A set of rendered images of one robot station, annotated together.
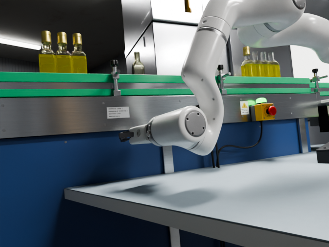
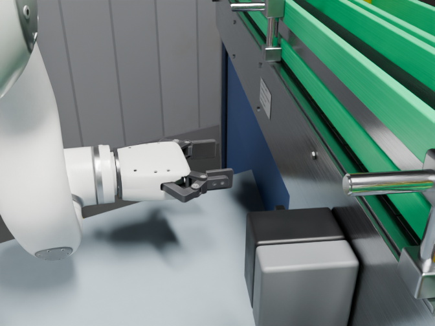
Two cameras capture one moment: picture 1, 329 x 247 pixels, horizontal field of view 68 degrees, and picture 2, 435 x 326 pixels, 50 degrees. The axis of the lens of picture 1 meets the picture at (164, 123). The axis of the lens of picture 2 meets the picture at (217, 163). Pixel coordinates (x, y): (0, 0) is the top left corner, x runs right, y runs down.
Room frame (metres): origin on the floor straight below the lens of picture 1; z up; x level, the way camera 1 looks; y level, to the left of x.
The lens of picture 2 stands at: (0.99, -0.50, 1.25)
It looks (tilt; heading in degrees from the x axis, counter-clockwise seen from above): 30 degrees down; 106
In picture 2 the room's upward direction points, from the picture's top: straight up
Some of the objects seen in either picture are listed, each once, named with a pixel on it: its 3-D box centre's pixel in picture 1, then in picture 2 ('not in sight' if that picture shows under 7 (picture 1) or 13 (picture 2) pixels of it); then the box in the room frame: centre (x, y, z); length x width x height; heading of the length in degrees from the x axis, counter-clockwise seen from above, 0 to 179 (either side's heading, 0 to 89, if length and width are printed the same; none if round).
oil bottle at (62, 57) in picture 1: (63, 68); not in sight; (0.95, 0.38, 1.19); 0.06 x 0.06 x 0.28; 22
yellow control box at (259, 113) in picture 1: (262, 112); not in sight; (1.08, -0.44, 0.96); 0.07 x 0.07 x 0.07; 22
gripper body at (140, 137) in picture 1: (150, 133); (147, 169); (0.72, 0.04, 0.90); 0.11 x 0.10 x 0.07; 32
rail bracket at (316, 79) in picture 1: (312, 81); not in sight; (1.30, -0.81, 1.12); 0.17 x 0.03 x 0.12; 22
